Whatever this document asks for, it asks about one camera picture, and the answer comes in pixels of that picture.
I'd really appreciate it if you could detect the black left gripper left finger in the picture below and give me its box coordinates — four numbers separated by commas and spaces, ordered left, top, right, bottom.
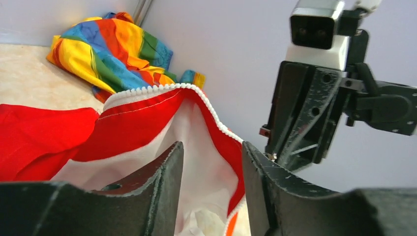
0, 142, 184, 236

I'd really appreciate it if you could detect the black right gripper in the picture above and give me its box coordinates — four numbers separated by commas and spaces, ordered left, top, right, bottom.
261, 9, 417, 171

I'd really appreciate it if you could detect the rainbow striped garment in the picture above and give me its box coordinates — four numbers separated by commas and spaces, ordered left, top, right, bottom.
46, 12, 206, 102

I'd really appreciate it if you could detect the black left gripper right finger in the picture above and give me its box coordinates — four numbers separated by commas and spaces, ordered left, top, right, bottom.
242, 142, 417, 236

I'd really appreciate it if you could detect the red white cartoon jacket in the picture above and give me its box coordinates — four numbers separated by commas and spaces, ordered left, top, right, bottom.
0, 84, 245, 236

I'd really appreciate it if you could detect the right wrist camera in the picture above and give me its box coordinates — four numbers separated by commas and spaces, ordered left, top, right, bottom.
285, 0, 350, 71

